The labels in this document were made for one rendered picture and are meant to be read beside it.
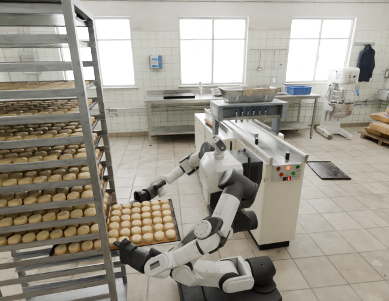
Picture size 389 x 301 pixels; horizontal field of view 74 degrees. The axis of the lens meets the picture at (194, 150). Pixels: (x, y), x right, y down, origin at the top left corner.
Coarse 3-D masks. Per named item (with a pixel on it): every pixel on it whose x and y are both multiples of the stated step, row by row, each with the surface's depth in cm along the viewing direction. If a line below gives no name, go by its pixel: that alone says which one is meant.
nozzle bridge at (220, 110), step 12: (216, 108) 254; (228, 108) 257; (240, 108) 260; (252, 108) 262; (264, 108) 264; (276, 108) 267; (216, 120) 261; (228, 120) 256; (276, 120) 275; (216, 132) 266; (276, 132) 278
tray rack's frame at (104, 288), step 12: (0, 0) 80; (12, 0) 80; (24, 0) 80; (36, 0) 80; (48, 0) 81; (60, 0) 82; (84, 12) 104; (12, 252) 154; (84, 288) 175; (96, 288) 175; (108, 288) 175; (120, 288) 175; (36, 300) 167; (48, 300) 167; (60, 300) 167; (96, 300) 166; (108, 300) 166; (120, 300) 166
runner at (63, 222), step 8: (88, 216) 111; (96, 216) 112; (24, 224) 107; (32, 224) 107; (40, 224) 108; (48, 224) 109; (56, 224) 109; (64, 224) 110; (72, 224) 111; (0, 232) 105; (8, 232) 106
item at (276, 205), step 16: (240, 144) 248; (256, 144) 240; (272, 144) 242; (288, 160) 204; (272, 192) 206; (288, 192) 209; (256, 208) 221; (272, 208) 212; (288, 208) 215; (272, 224) 217; (288, 224) 220; (256, 240) 227; (272, 240) 223; (288, 240) 227
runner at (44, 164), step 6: (96, 156) 103; (24, 162) 98; (30, 162) 99; (36, 162) 99; (42, 162) 100; (48, 162) 100; (54, 162) 101; (60, 162) 101; (66, 162) 102; (72, 162) 102; (78, 162) 103; (84, 162) 103; (0, 168) 97; (6, 168) 98; (12, 168) 98; (18, 168) 99; (24, 168) 99; (30, 168) 100; (36, 168) 100
